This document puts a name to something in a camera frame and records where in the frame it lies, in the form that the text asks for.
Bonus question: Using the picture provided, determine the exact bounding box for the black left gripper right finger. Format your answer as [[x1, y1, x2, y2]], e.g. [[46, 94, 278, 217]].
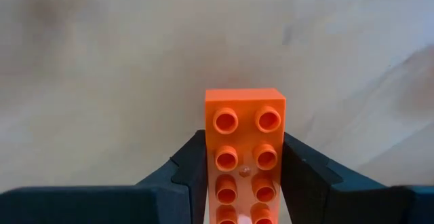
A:
[[279, 132, 434, 224]]

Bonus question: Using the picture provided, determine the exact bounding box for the orange eight-stud toy brick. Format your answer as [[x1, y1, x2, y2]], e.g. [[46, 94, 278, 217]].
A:
[[204, 88, 287, 224]]

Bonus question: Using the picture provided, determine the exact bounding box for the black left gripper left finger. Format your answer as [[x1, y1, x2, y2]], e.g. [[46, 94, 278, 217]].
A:
[[0, 130, 208, 224]]

